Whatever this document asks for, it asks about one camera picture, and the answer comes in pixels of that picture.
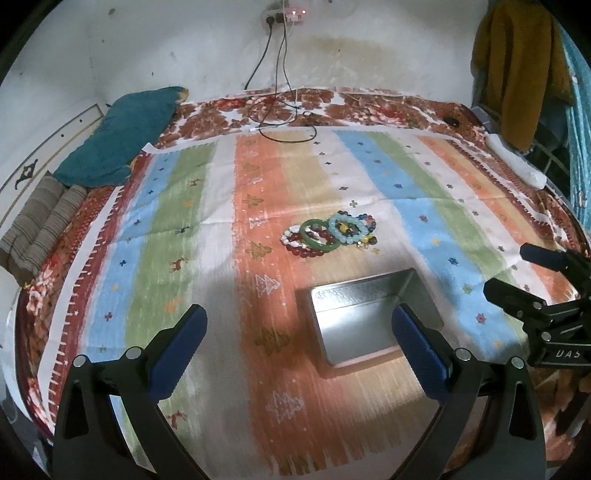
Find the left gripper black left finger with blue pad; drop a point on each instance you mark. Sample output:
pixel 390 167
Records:
pixel 88 442

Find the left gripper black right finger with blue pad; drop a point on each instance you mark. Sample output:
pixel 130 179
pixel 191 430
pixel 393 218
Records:
pixel 509 442

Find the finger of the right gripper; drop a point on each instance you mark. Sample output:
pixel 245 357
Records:
pixel 550 259
pixel 515 302

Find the silver metal tin box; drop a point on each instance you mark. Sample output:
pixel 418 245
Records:
pixel 353 318

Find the green jade bangle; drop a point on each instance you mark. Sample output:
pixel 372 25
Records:
pixel 315 234

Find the white rolled cloth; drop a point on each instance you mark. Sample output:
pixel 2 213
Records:
pixel 527 173

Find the small black object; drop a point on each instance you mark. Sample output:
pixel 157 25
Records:
pixel 451 121

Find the mustard hanging garment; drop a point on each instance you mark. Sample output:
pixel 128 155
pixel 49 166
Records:
pixel 519 48

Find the teal hanging cloth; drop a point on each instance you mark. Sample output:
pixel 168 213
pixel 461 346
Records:
pixel 578 125

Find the grey striped folded blanket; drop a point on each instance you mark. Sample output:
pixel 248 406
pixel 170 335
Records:
pixel 36 229

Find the striped colourful cloth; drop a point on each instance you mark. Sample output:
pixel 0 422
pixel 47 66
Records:
pixel 295 286

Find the teal pillow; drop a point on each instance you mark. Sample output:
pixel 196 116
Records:
pixel 131 122

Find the wall power socket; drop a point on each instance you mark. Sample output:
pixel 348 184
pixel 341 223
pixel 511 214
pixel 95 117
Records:
pixel 286 15

